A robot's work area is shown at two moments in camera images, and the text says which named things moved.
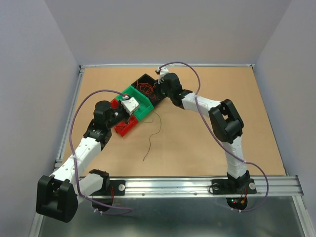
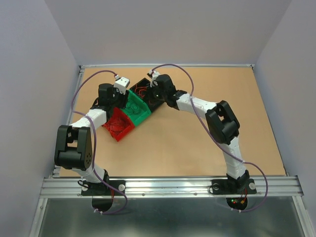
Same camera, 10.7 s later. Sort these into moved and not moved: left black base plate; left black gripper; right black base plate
Moved: left black gripper
Not moved: right black base plate; left black base plate
